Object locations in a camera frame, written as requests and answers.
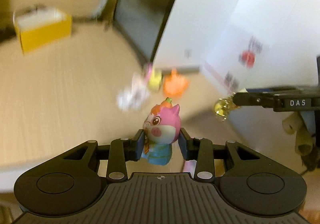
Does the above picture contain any pink pig figurine toy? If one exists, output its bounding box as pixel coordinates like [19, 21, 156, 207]
[142, 98, 181, 166]

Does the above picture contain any biscuit stick packet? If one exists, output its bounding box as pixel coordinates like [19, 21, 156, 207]
[144, 63, 163, 92]

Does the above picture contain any pink Volcano snack packet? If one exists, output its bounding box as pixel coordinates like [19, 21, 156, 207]
[182, 160, 197, 175]

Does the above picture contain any white leaflet with QR codes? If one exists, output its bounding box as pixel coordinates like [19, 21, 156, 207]
[202, 16, 282, 95]

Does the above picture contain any gold keychain trinket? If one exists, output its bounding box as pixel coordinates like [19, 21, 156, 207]
[213, 94, 240, 121]

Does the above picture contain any white pink cloth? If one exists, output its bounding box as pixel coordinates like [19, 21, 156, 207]
[116, 73, 150, 111]

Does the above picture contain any white aigo computer case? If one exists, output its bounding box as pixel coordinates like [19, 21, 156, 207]
[114, 0, 239, 73]

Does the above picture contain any yellow cardboard box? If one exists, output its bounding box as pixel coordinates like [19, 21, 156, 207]
[12, 6, 73, 54]

